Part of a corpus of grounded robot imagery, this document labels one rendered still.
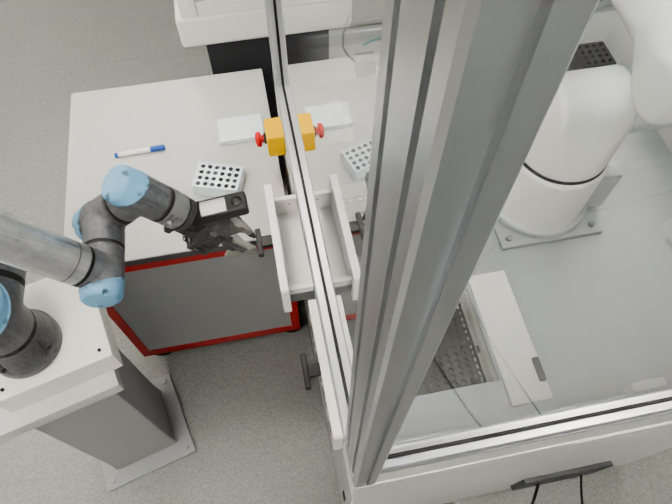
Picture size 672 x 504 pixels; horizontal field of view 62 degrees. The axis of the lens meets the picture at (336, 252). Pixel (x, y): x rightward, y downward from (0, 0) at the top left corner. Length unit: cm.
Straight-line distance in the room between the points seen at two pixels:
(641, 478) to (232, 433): 139
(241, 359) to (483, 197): 193
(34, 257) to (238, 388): 124
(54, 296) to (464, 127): 129
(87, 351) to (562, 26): 124
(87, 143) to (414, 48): 160
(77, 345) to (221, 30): 102
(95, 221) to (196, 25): 89
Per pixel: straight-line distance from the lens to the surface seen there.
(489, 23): 17
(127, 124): 178
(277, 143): 147
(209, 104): 177
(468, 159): 21
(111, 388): 138
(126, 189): 105
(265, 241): 127
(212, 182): 153
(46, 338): 133
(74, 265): 103
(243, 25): 186
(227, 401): 210
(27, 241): 99
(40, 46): 345
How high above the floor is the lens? 199
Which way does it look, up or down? 60 degrees down
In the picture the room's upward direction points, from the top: straight up
